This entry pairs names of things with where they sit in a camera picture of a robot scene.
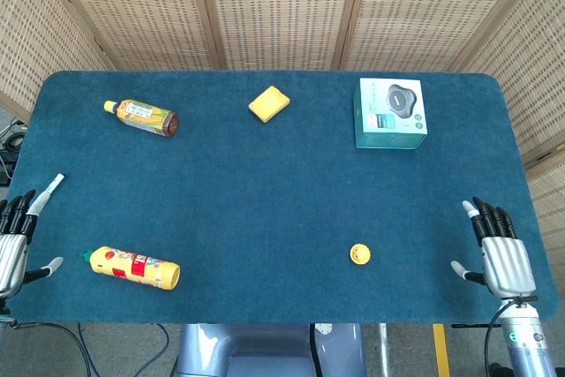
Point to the teal product box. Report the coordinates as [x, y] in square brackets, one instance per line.
[388, 112]

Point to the woven bamboo folding screen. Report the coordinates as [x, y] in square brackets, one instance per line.
[282, 6]

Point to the yellow sponge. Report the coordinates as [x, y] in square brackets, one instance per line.
[268, 104]

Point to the silver table leg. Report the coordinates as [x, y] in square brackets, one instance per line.
[383, 350]

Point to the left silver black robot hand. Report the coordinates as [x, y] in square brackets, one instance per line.
[11, 258]

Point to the yellow floor tape strip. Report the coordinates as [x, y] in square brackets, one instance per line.
[440, 346]

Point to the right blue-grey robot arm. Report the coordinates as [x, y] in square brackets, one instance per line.
[525, 346]

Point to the blue carpet table cover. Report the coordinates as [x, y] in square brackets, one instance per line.
[247, 183]

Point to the tea bottle with yellow cap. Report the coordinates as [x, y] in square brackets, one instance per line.
[141, 115]

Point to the blue-grey robot torso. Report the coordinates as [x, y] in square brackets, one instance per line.
[247, 350]

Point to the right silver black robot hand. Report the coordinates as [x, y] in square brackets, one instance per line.
[507, 266]

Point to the yellow round scalloped dish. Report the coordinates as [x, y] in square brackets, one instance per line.
[365, 262]

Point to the yellow juice bottle red label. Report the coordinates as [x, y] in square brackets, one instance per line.
[132, 266]

